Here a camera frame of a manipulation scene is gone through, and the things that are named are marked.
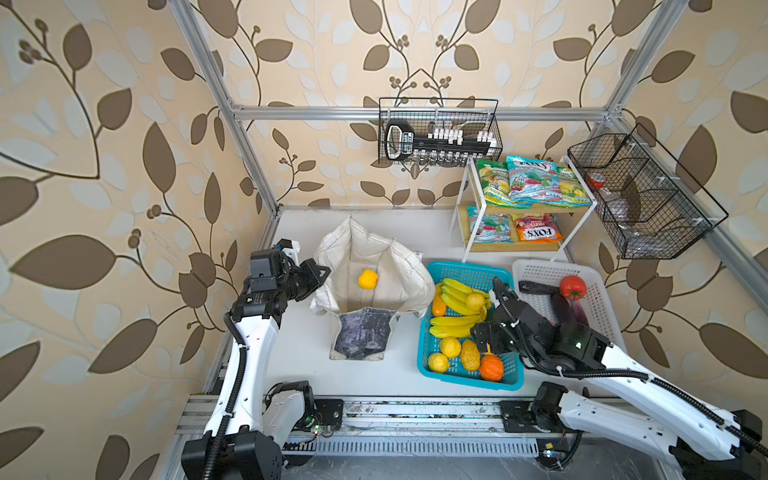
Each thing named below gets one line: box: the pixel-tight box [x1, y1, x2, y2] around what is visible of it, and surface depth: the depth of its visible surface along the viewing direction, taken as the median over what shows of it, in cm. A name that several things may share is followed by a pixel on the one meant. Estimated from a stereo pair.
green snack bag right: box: [558, 167, 592, 205], surface depth 77 cm
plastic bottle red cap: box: [586, 172, 630, 223], surface depth 80 cm
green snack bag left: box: [476, 159, 517, 209], surface depth 78 cm
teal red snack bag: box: [506, 155, 563, 203], surface depth 77 cm
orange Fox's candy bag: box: [514, 214, 564, 244], surface depth 91 cm
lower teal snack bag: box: [467, 206, 515, 245], surface depth 91 cm
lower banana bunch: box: [429, 316, 481, 338], surface depth 88 cm
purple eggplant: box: [568, 299, 589, 326], surface depth 90 cm
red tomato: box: [559, 276, 587, 301], surface depth 91 cm
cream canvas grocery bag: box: [309, 215, 436, 360], surface depth 82 cm
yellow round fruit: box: [428, 352, 450, 374], surface depth 80 cm
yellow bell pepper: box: [358, 269, 379, 290], surface depth 97 cm
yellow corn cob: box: [461, 339, 481, 372], surface depth 80 cm
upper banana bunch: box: [440, 278, 491, 319], surface depth 92 cm
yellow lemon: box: [441, 336, 461, 359], surface depth 83 cm
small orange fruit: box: [432, 284, 447, 317], surface depth 91 cm
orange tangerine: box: [480, 354, 504, 382], surface depth 78 cm
